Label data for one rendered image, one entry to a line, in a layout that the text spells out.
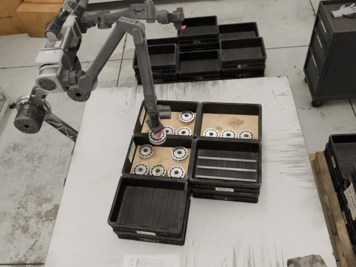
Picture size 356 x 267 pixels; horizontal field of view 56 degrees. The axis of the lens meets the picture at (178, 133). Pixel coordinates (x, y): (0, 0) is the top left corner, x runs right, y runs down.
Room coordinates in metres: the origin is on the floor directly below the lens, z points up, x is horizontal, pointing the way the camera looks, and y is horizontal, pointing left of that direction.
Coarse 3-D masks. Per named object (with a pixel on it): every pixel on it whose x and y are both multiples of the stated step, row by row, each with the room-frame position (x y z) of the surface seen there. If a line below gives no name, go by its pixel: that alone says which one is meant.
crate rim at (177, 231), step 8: (120, 176) 1.04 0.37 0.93; (128, 176) 1.03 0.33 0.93; (136, 176) 1.02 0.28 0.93; (120, 184) 0.99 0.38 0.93; (184, 192) 0.87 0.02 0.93; (184, 200) 0.82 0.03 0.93; (112, 208) 0.86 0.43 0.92; (184, 208) 0.78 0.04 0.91; (112, 224) 0.76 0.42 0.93; (120, 224) 0.75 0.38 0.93; (128, 224) 0.74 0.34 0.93; (168, 232) 0.67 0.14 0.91; (176, 232) 0.66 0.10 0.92
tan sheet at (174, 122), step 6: (174, 114) 1.53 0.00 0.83; (162, 120) 1.49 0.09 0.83; (168, 120) 1.48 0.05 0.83; (174, 120) 1.47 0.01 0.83; (144, 126) 1.47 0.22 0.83; (174, 126) 1.42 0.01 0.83; (180, 126) 1.41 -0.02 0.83; (186, 126) 1.40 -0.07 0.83; (192, 126) 1.40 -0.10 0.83; (144, 132) 1.42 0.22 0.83; (192, 132) 1.34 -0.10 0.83
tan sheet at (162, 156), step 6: (156, 150) 1.25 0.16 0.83; (162, 150) 1.24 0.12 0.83; (168, 150) 1.23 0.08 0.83; (138, 156) 1.23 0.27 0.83; (156, 156) 1.21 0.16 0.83; (162, 156) 1.20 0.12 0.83; (168, 156) 1.19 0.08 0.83; (138, 162) 1.19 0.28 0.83; (144, 162) 1.18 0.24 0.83; (150, 162) 1.17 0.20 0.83; (156, 162) 1.16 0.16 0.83; (162, 162) 1.15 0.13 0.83; (168, 162) 1.15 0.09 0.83; (174, 162) 1.14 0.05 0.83; (186, 162) 1.12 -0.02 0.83; (132, 168) 1.15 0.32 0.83; (168, 168) 1.10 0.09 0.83; (186, 168) 1.08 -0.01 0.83
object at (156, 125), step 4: (148, 120) 1.24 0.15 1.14; (156, 120) 1.19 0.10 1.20; (148, 124) 1.21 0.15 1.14; (152, 124) 1.18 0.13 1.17; (156, 124) 1.18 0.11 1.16; (160, 124) 1.20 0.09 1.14; (152, 128) 1.18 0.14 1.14; (156, 128) 1.18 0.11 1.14; (160, 128) 1.17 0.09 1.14; (156, 132) 1.15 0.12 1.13
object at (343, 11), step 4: (352, 4) 2.31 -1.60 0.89; (340, 8) 2.29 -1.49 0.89; (344, 8) 2.27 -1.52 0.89; (348, 8) 2.27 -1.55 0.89; (352, 8) 2.26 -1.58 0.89; (332, 12) 2.27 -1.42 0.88; (336, 12) 2.26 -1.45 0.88; (340, 12) 2.25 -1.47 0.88; (344, 12) 2.23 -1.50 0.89; (348, 12) 2.22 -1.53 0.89; (352, 12) 2.21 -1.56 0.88; (336, 16) 2.22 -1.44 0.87; (348, 16) 2.18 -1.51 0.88; (352, 16) 2.17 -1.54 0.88
